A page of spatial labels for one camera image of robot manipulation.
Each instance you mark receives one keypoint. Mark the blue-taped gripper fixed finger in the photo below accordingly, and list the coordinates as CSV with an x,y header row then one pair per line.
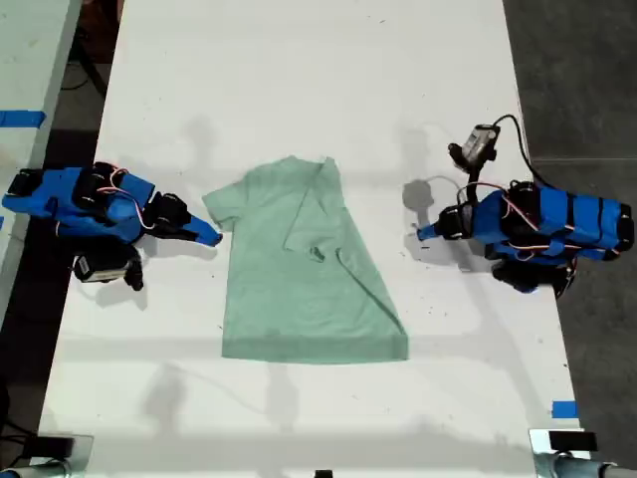
x,y
203,228
430,228

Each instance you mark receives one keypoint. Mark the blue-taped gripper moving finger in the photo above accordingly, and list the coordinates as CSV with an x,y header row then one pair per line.
x,y
430,236
196,237

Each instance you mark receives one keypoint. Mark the pale green T-shirt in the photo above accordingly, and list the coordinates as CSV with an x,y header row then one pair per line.
x,y
298,279

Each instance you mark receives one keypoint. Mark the grey metal pipe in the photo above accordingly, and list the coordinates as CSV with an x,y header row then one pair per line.
x,y
577,468
35,470

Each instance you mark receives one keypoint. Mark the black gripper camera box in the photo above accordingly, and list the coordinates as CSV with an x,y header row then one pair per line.
x,y
477,144
102,266

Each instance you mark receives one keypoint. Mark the white side table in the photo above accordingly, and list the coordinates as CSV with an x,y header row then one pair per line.
x,y
25,55

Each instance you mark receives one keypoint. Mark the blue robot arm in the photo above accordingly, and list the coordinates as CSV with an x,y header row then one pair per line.
x,y
99,209
562,224

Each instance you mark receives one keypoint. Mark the short blue tape strip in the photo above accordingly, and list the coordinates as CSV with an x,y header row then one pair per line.
x,y
565,409

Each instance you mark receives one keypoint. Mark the small black box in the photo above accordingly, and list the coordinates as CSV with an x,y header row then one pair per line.
x,y
56,445
572,440

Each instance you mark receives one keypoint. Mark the metal table clamp plate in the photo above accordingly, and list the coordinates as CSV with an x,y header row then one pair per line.
x,y
83,450
538,443

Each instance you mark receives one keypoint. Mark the long blue tape strip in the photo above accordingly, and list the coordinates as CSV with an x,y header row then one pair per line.
x,y
22,118

